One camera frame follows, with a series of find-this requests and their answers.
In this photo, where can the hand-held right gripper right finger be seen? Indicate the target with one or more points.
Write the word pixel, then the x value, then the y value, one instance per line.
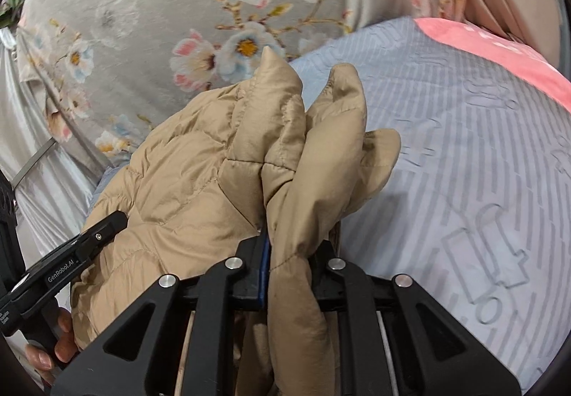
pixel 357 311

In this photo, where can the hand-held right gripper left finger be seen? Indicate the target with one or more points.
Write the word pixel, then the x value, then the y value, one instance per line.
pixel 214 311

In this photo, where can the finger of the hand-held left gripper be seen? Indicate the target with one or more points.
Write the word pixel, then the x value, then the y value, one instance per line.
pixel 89 244

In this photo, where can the tan padded jacket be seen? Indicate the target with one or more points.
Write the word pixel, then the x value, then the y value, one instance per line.
pixel 187 164

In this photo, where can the person's left hand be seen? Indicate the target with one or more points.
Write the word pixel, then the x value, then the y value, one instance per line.
pixel 64 342

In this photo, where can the white satin cloth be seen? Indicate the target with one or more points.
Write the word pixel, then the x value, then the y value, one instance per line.
pixel 44 208

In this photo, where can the grey striped bed blanket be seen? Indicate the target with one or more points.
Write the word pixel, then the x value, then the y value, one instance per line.
pixel 446 155

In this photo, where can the pink cloth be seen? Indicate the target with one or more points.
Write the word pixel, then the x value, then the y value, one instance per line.
pixel 490 48

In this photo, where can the metal bed rail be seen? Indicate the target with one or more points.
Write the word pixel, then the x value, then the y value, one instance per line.
pixel 33 166

